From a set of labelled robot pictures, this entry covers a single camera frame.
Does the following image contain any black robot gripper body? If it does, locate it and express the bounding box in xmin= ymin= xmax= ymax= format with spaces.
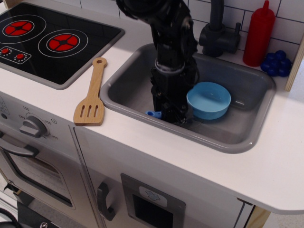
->
xmin=151 ymin=66 xmax=199 ymax=109

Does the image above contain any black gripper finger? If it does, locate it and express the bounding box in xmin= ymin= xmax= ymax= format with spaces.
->
xmin=161 ymin=104 xmax=188 ymax=124
xmin=153 ymin=95 xmax=166 ymax=113

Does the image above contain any blue and grey toy spoon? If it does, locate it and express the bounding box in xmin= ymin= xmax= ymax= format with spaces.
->
xmin=145 ymin=110 xmax=194 ymax=124

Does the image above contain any light blue plastic bowl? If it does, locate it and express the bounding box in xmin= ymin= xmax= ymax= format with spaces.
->
xmin=186 ymin=82 xmax=231 ymax=120

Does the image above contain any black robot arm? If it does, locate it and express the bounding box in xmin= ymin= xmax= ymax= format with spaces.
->
xmin=116 ymin=0 xmax=200 ymax=124

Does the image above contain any grey toy sink basin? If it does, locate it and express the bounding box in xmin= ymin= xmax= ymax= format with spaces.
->
xmin=100 ymin=44 xmax=276 ymax=153

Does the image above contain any dark grey toy faucet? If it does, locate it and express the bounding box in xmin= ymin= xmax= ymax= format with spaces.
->
xmin=199 ymin=0 xmax=241 ymax=57

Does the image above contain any wooden slotted spatula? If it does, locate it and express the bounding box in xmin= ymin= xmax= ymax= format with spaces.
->
xmin=73 ymin=57 xmax=107 ymax=126

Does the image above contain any grey dispenser panel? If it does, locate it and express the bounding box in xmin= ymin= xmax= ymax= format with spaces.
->
xmin=121 ymin=173 xmax=186 ymax=228

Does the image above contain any blue toy grape bunch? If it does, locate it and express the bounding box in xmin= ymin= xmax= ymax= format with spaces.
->
xmin=260 ymin=50 xmax=292 ymax=77

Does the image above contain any red squeeze bottle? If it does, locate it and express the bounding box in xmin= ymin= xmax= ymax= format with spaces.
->
xmin=243 ymin=0 xmax=276 ymax=67

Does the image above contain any black toy stove top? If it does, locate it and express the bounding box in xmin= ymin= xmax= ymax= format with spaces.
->
xmin=0 ymin=3 xmax=124 ymax=90

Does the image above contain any grey oven knob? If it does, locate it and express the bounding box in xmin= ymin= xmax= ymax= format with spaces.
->
xmin=19 ymin=116 xmax=48 ymax=138

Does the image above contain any toy oven door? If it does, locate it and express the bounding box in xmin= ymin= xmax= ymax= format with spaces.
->
xmin=0 ymin=93 xmax=98 ymax=228

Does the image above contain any grey cabinet door handle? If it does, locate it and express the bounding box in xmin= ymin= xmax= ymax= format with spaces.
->
xmin=97 ymin=182 xmax=115 ymax=221

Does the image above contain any wooden side post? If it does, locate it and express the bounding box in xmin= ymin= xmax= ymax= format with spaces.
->
xmin=285 ymin=36 xmax=304 ymax=92

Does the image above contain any grey oven door handle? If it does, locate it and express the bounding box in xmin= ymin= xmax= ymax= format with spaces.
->
xmin=0 ymin=132 xmax=39 ymax=157

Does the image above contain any black cable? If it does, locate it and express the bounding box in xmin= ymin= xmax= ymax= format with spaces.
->
xmin=0 ymin=208 xmax=22 ymax=228

